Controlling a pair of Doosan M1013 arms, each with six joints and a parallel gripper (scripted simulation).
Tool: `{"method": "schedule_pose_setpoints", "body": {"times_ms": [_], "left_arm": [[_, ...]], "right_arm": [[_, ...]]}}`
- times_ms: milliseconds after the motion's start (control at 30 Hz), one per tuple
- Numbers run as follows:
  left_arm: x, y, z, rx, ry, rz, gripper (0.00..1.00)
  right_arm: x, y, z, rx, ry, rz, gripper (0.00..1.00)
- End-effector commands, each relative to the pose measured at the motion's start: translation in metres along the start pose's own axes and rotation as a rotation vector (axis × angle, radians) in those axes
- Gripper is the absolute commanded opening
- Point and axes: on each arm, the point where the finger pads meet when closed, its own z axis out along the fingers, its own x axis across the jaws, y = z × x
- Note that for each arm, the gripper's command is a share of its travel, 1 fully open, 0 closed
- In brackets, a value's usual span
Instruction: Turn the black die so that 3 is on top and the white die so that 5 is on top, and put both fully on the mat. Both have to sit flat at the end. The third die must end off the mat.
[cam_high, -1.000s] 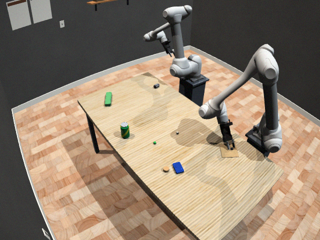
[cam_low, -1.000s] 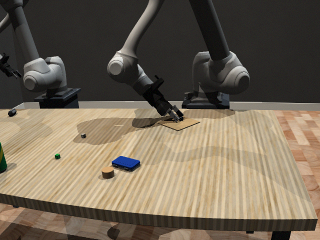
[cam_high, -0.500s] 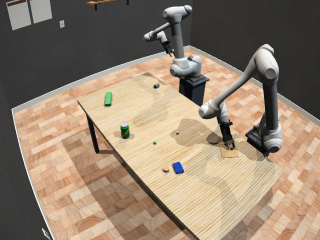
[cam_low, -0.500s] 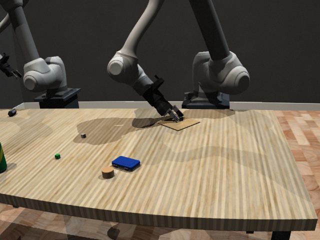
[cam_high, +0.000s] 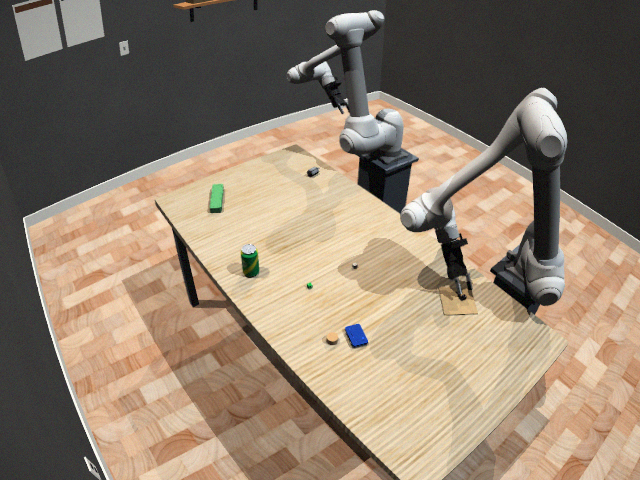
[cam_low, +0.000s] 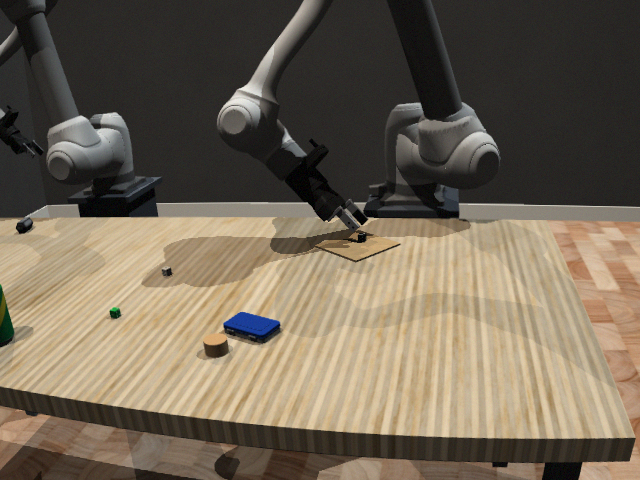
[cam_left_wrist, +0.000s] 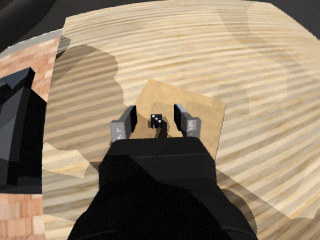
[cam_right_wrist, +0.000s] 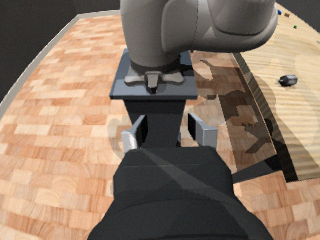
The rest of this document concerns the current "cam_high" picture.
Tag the green drink can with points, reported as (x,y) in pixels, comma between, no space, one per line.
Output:
(250,261)

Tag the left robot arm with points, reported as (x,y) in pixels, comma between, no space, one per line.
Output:
(545,138)

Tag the tan square mat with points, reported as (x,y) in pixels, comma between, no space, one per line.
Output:
(453,304)

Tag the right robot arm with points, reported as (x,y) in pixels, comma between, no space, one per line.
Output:
(361,133)

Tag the blue case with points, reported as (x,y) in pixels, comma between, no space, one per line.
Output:
(356,335)

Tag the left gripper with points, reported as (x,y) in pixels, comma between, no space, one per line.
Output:
(455,268)

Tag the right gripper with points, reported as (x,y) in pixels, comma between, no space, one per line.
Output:
(333,92)

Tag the brown cylinder with tan top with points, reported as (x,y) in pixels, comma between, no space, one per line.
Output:
(332,338)

